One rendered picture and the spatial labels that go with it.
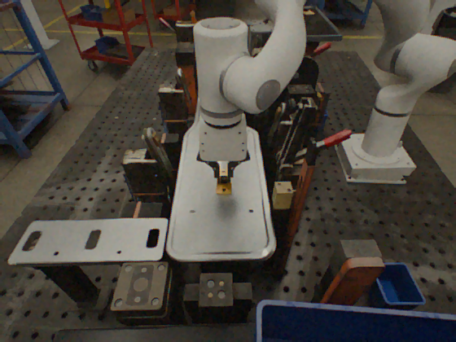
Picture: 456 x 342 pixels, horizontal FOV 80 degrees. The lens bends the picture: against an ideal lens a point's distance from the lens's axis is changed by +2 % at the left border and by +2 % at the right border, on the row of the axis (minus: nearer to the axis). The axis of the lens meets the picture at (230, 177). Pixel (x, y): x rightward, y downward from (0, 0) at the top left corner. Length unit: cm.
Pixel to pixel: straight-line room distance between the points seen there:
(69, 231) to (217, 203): 31
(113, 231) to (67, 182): 66
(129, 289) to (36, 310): 52
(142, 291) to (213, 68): 36
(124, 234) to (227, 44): 41
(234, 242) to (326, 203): 58
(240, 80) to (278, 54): 6
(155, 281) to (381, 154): 95
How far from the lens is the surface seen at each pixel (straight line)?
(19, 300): 101
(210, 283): 44
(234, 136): 54
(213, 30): 44
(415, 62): 101
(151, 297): 46
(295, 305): 34
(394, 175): 122
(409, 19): 87
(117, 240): 60
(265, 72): 41
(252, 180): 66
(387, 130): 112
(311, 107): 53
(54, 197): 123
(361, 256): 35
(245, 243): 55
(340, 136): 61
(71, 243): 64
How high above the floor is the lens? 147
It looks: 45 degrees down
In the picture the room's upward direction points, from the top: straight up
